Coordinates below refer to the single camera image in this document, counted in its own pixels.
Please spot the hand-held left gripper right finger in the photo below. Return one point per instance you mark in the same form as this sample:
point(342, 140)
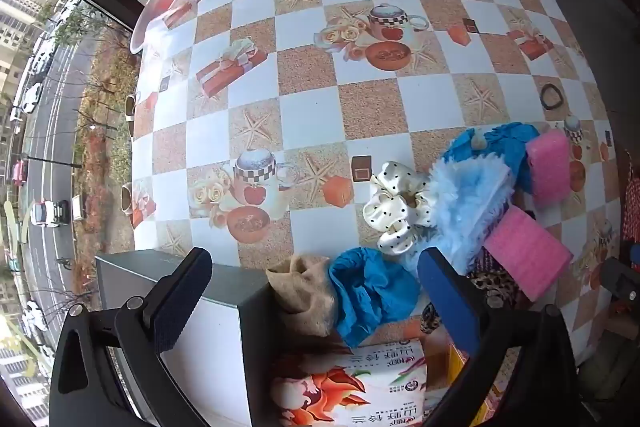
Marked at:
point(445, 302)

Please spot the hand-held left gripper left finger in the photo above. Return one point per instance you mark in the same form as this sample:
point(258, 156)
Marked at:
point(167, 322)

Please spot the grey storage box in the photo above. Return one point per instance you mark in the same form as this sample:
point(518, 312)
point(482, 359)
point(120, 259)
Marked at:
point(230, 282)

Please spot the blue shoe cover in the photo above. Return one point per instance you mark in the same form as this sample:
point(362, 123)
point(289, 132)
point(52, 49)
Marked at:
point(370, 292)
point(505, 142)

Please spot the leopard print scrunchie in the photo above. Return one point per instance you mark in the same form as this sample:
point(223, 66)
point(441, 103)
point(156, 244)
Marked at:
point(495, 284)

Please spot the yellow packet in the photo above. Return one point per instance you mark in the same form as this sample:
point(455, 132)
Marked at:
point(457, 367)

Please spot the red checked cloth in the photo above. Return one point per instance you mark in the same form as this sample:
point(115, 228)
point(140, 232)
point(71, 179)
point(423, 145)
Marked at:
point(632, 192)

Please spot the pink sponge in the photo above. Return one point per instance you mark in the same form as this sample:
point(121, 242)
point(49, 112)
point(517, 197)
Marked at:
point(550, 167)
point(530, 252)

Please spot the light blue fluffy cloth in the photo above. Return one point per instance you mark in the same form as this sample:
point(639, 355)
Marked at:
point(465, 202)

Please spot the white polka dot scrunchie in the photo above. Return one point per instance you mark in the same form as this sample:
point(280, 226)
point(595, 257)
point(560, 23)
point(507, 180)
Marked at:
point(395, 207)

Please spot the floral tissue pack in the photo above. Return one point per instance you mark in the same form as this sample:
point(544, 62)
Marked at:
point(350, 387)

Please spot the tan burlap cloth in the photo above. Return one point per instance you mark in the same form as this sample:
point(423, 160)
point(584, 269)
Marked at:
point(305, 302)

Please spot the white car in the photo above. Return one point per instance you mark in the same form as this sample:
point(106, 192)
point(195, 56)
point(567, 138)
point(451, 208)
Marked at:
point(47, 213)

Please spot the clear plastic tub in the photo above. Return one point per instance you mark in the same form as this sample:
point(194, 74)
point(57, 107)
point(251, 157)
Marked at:
point(170, 2)

